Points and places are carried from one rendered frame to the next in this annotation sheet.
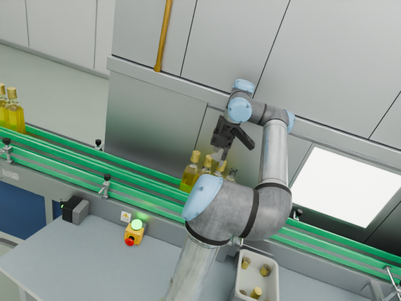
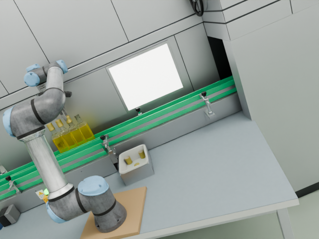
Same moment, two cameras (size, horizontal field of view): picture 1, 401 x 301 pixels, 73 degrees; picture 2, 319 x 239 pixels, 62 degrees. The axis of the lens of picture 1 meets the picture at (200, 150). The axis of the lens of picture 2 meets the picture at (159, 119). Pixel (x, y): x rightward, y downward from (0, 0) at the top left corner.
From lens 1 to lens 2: 0.86 m
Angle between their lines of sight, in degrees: 9
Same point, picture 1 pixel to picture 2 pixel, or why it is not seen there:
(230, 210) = (21, 112)
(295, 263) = (160, 138)
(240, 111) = (30, 79)
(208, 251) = (34, 140)
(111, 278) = (48, 226)
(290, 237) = (141, 125)
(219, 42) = (10, 59)
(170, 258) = not seen: hidden behind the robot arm
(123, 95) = not seen: outside the picture
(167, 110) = not seen: hidden behind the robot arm
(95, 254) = (33, 225)
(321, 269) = (174, 127)
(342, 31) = (58, 5)
